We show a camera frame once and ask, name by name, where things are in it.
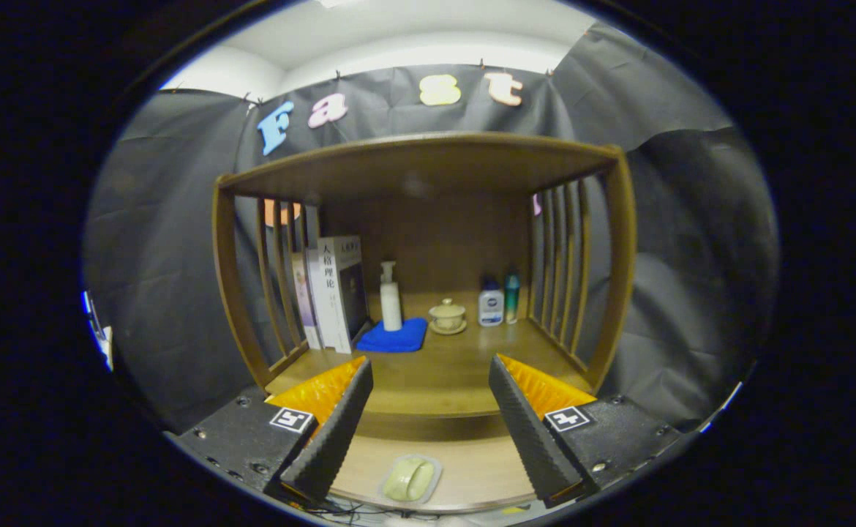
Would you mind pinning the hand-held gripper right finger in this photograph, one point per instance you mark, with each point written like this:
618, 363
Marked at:
534, 439

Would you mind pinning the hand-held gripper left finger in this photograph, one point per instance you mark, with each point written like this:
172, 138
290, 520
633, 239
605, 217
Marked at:
329, 439

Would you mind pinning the green soap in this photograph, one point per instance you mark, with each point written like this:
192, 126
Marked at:
410, 479

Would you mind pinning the wooden countertop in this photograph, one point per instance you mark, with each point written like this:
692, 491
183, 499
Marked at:
442, 366

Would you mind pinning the wooden cabinet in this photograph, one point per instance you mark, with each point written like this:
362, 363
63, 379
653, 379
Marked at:
428, 161

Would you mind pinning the blue folded cloth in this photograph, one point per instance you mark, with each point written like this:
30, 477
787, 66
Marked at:
391, 338

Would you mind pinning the white bottle with blue cap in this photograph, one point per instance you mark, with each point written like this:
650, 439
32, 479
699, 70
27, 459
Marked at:
491, 307

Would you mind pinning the teal bottle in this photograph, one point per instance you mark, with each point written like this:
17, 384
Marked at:
512, 300

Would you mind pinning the thin pale book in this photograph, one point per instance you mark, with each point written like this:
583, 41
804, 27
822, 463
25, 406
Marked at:
303, 300

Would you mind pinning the white pump bottle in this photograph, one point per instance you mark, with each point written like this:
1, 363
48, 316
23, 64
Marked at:
391, 307

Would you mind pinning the thick white book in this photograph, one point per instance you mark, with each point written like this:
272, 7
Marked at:
333, 293

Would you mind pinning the beige lidded teacup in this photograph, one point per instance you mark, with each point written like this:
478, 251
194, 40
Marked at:
448, 316

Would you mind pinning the black backdrop cloth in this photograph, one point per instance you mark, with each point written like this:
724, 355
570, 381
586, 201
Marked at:
164, 256

